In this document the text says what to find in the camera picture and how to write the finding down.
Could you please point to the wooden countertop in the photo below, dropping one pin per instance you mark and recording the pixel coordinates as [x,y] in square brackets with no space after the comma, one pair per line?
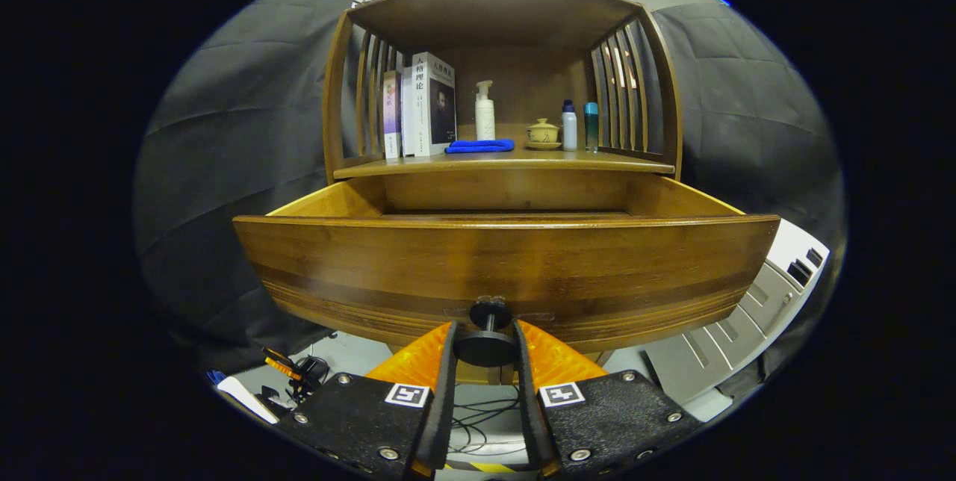
[538,160]

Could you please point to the thin white book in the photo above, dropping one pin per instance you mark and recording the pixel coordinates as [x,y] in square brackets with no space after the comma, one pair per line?
[408,115]

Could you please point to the teal clear bottle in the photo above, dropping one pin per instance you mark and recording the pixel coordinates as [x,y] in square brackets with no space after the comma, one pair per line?
[591,126]

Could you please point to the lidded ceramic tea cup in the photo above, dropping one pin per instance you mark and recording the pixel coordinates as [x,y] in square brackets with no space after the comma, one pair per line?
[543,134]

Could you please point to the wooden cabinet with slatted sides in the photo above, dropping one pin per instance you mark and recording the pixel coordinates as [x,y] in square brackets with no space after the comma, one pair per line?
[493,18]

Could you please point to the white bottle with blue cap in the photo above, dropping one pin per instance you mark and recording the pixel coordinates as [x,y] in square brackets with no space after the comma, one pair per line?
[569,130]

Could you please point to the white drawer unit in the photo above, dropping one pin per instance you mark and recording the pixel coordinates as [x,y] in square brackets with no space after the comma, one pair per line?
[709,361]

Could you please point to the white pump bottle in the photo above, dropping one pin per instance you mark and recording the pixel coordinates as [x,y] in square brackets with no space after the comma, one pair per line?
[485,119]

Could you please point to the black and orange tool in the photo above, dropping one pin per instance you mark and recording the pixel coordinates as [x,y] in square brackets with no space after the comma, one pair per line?
[306,373]

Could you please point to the white book with portrait cover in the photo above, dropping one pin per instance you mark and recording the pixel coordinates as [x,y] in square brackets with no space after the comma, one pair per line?
[437,111]

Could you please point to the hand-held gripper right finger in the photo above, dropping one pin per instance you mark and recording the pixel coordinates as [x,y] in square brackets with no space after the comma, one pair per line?
[526,406]

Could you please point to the wooden drawer with black knob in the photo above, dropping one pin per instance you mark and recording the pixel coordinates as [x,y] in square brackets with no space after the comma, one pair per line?
[523,264]

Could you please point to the white flat object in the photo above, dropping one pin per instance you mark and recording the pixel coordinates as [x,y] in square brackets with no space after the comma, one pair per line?
[246,397]

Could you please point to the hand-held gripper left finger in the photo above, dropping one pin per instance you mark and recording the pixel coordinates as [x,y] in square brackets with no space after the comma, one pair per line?
[444,406]

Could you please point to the purple book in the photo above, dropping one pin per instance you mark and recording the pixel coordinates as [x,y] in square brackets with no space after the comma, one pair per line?
[391,115]

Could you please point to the blue folded cloth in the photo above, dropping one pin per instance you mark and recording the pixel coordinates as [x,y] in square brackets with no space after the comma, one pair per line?
[478,146]

